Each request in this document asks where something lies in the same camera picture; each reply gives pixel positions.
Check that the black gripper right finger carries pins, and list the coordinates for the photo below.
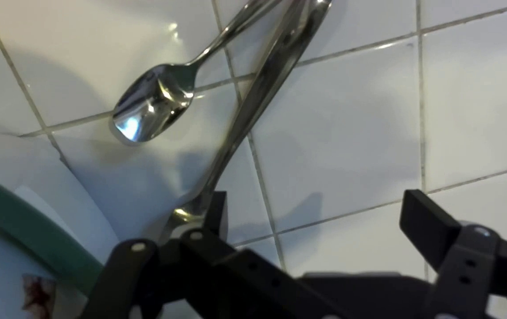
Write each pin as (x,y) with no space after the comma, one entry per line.
(478,267)

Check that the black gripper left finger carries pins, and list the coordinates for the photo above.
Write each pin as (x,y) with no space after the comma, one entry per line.
(148,285)

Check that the silver fork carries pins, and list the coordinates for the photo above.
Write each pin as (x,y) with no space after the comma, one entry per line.
(265,82)

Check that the silver spoon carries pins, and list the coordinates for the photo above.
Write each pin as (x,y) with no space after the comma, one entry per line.
(153,100)

